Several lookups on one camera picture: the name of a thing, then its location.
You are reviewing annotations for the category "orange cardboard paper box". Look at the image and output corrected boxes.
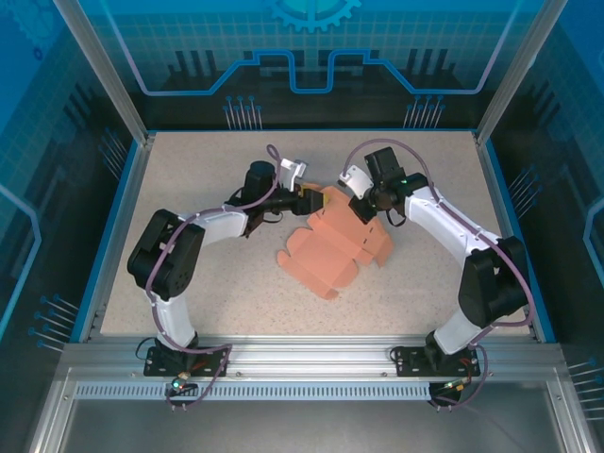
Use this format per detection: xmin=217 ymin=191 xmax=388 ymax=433
xmin=277 ymin=184 xmax=395 ymax=302

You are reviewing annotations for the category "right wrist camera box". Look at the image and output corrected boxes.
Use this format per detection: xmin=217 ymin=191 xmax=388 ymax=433
xmin=337 ymin=162 xmax=375 ymax=202

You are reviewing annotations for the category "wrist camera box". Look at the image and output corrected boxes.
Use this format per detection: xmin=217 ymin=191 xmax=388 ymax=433
xmin=277 ymin=158 xmax=308 ymax=186
xmin=337 ymin=162 xmax=375 ymax=202

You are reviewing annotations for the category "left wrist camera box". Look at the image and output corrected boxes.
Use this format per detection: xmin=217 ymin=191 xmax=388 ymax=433
xmin=277 ymin=158 xmax=308 ymax=186

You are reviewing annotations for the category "aluminium side rail blue edge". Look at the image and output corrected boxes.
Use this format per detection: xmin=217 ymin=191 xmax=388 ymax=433
xmin=474 ymin=134 xmax=559 ymax=344
xmin=70 ymin=134 xmax=157 ymax=344

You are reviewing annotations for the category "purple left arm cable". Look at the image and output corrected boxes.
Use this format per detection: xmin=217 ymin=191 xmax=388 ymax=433
xmin=145 ymin=143 xmax=284 ymax=412

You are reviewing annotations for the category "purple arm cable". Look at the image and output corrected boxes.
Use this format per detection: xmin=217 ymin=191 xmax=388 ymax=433
xmin=343 ymin=138 xmax=533 ymax=411
xmin=145 ymin=143 xmax=284 ymax=412

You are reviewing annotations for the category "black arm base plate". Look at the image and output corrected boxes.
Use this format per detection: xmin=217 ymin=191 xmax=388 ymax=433
xmin=143 ymin=346 xmax=230 ymax=378
xmin=390 ymin=345 xmax=482 ymax=378

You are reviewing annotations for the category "aluminium cross rail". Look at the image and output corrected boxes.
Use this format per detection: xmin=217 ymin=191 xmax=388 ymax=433
xmin=60 ymin=333 xmax=565 ymax=378

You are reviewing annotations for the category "aluminium frame post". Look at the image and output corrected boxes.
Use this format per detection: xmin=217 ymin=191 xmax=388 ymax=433
xmin=474 ymin=0 xmax=570 ymax=147
xmin=51 ymin=0 xmax=157 ymax=147

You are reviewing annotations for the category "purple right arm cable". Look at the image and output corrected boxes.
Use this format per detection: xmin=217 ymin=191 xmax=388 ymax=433
xmin=343 ymin=138 xmax=533 ymax=411

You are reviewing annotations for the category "slotted grey cable duct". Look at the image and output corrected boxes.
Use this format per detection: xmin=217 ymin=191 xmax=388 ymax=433
xmin=73 ymin=382 xmax=433 ymax=402

